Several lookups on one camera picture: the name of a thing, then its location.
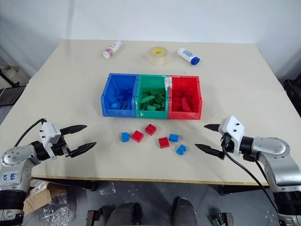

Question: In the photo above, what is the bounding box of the large clear plastic bag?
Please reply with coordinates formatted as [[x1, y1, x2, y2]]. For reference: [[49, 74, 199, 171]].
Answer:
[[38, 194, 76, 226]]

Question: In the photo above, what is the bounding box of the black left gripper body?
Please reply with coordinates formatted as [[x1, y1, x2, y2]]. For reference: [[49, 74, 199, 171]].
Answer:
[[50, 135, 72, 159]]

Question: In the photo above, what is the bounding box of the white bottle with red print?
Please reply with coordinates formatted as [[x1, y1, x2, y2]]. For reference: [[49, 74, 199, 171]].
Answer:
[[102, 40, 122, 59]]

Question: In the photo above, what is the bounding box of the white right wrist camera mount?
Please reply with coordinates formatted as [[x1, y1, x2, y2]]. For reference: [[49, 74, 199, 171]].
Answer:
[[218, 115, 246, 155]]

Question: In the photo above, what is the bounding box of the black stand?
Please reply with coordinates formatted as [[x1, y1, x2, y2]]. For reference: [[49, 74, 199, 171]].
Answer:
[[0, 67, 20, 87]]

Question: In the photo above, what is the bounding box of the brown cardboard box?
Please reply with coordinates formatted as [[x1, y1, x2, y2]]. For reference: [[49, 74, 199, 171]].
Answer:
[[23, 183, 69, 216]]

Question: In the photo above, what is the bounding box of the black table frame bar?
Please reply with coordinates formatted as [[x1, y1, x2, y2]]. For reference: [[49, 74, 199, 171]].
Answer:
[[35, 178, 98, 192]]

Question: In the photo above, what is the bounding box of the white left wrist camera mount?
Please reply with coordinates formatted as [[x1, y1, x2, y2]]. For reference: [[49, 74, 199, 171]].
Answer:
[[39, 121, 62, 161]]

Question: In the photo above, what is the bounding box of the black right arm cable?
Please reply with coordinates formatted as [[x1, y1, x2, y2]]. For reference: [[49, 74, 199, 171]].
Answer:
[[221, 138, 283, 226]]

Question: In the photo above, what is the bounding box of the white tape strip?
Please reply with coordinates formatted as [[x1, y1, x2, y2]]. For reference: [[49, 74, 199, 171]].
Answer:
[[163, 75, 174, 92]]

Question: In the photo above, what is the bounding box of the green plastic bin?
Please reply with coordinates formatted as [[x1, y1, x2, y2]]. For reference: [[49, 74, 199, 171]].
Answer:
[[135, 74, 171, 119]]

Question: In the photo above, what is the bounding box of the white bottle with blue cap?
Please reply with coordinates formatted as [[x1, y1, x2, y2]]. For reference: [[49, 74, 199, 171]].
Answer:
[[177, 48, 201, 66]]

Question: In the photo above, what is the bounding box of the green sloped toy brick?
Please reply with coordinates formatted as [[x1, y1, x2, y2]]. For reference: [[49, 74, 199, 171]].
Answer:
[[140, 95, 155, 105]]

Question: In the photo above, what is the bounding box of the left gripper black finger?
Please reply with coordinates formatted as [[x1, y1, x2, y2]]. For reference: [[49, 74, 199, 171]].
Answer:
[[59, 124, 88, 137], [69, 141, 97, 158]]

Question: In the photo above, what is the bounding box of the dark floor mat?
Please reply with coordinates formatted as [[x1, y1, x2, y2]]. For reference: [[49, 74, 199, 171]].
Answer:
[[0, 85, 26, 107]]

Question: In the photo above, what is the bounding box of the red plastic bin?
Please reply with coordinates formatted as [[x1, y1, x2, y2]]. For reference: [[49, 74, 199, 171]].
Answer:
[[167, 75, 203, 120]]

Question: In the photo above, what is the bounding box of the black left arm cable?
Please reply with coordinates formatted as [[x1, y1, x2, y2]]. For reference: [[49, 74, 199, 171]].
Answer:
[[14, 118, 47, 148]]

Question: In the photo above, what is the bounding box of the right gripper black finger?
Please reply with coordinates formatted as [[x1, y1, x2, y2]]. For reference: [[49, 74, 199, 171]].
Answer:
[[203, 123, 221, 132], [194, 143, 224, 159]]

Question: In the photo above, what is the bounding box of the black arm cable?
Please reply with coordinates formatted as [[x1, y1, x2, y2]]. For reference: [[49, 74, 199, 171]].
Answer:
[[14, 118, 47, 148], [221, 138, 283, 226]]

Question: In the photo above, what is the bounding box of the black equipment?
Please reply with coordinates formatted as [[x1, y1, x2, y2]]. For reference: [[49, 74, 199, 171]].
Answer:
[[283, 78, 301, 112]]

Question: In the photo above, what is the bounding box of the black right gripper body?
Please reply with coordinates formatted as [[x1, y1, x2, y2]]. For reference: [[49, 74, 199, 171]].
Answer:
[[220, 133, 236, 160]]

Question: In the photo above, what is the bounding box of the small clear plastic bag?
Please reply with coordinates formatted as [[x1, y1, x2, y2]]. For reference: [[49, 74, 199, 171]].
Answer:
[[98, 182, 117, 196]]

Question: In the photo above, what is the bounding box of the blue plastic bin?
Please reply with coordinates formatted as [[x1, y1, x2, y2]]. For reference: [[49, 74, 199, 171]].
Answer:
[[100, 73, 140, 118]]

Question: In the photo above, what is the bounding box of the dark rounded shape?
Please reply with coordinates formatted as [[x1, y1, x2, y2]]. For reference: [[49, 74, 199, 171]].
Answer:
[[172, 197, 197, 226], [110, 202, 142, 226]]

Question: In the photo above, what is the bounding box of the clear tape roll yellow core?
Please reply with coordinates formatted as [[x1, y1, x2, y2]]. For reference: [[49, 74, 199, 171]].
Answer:
[[148, 46, 171, 67]]

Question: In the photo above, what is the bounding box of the brown metal bracket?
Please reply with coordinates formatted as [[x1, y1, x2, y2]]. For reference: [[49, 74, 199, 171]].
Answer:
[[218, 211, 234, 226], [87, 209, 100, 226]]

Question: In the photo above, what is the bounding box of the red sloped toy brick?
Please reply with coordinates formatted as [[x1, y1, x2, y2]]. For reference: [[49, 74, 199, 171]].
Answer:
[[180, 97, 192, 112]]

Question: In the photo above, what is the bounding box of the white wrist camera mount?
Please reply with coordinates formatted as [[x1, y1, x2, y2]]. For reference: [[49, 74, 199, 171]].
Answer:
[[39, 121, 62, 161], [218, 115, 246, 155]]

